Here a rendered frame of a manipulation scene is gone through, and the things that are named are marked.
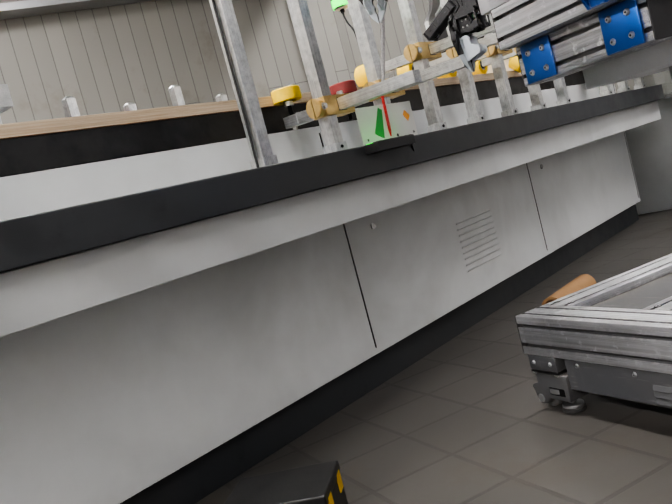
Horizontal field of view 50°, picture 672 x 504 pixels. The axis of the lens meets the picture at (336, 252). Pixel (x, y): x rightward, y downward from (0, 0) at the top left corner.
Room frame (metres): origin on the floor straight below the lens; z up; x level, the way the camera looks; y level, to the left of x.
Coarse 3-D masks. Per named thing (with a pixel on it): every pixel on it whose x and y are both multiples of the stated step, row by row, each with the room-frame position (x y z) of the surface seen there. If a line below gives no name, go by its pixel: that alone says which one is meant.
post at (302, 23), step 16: (288, 0) 1.86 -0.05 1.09; (304, 0) 1.86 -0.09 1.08; (304, 16) 1.85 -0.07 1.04; (304, 32) 1.84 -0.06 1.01; (304, 48) 1.85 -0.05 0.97; (304, 64) 1.86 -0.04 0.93; (320, 64) 1.86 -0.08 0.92; (320, 80) 1.85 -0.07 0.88; (320, 96) 1.84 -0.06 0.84; (320, 128) 1.86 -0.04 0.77; (336, 128) 1.86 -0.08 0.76
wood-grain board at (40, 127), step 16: (448, 80) 2.72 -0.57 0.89; (480, 80) 2.90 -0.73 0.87; (304, 96) 2.11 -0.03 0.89; (128, 112) 1.66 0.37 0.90; (144, 112) 1.69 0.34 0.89; (160, 112) 1.73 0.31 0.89; (176, 112) 1.76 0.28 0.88; (192, 112) 1.80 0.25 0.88; (208, 112) 1.83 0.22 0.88; (224, 112) 1.88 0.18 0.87; (0, 128) 1.44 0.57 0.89; (16, 128) 1.46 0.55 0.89; (32, 128) 1.48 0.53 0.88; (48, 128) 1.51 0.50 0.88; (64, 128) 1.54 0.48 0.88; (80, 128) 1.56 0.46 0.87
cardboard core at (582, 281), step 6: (582, 276) 2.57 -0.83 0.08; (588, 276) 2.57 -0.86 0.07; (570, 282) 2.52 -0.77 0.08; (576, 282) 2.51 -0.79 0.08; (582, 282) 2.52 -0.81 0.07; (588, 282) 2.54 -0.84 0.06; (594, 282) 2.56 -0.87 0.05; (564, 288) 2.45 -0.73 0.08; (570, 288) 2.45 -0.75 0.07; (576, 288) 2.47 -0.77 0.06; (582, 288) 2.49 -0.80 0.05; (552, 294) 2.41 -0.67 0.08; (558, 294) 2.39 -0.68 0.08; (564, 294) 2.40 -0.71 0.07; (546, 300) 2.39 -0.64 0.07; (552, 300) 2.45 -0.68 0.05
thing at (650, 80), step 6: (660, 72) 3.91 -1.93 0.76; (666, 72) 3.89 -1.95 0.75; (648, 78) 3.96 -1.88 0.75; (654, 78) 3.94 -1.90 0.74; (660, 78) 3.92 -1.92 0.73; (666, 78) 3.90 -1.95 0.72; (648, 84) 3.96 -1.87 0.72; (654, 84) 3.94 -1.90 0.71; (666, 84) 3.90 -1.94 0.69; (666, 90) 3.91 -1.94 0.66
